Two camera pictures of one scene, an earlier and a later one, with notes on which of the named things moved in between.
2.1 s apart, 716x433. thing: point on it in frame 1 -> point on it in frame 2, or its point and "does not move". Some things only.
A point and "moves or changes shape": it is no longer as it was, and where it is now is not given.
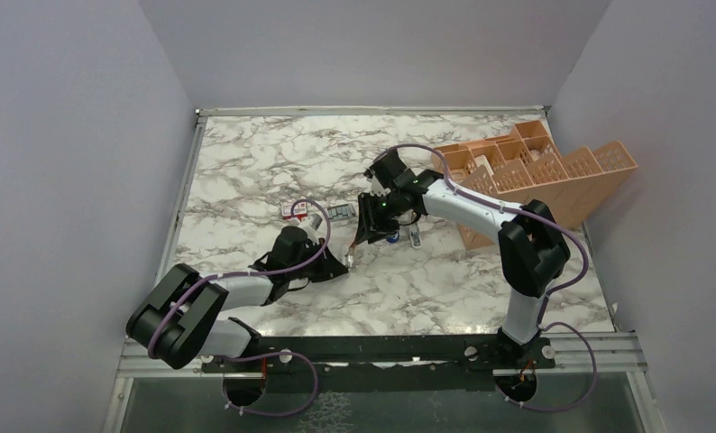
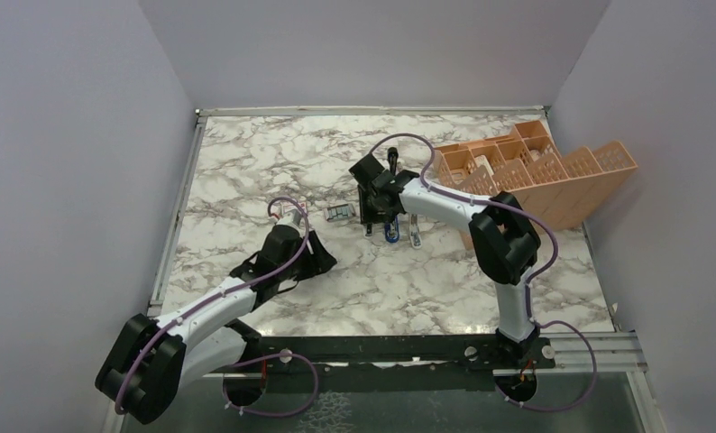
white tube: [416, 236] does not move
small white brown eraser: [350, 255] moves or changes shape
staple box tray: [341, 211] does not move
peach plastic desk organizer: [527, 167] does not move
